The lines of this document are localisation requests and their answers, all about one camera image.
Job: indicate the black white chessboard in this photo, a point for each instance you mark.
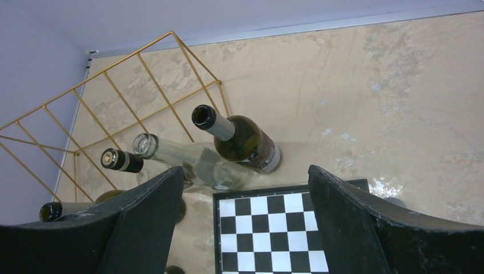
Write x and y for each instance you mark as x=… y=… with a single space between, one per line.
x=271 y=230

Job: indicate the dark green wine bottle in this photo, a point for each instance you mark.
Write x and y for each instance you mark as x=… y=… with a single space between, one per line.
x=54 y=210

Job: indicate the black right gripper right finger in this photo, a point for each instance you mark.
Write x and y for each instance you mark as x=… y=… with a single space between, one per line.
x=362 y=233

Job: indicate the black glitter microphone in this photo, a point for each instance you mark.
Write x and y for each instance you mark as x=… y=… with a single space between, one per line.
x=396 y=201

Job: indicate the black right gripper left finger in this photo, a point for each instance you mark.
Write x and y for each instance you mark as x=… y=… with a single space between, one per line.
x=129 y=233

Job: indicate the clear empty glass bottle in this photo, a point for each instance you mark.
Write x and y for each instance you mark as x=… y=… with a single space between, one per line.
x=202 y=165

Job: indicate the gold wire wine rack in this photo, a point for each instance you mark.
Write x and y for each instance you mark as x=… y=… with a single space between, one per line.
x=125 y=96

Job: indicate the clear liquor bottle black cap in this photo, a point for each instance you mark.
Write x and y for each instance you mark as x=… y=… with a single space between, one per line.
x=123 y=161

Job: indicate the dark green bottle silver neck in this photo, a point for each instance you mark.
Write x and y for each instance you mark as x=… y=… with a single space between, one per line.
x=238 y=139

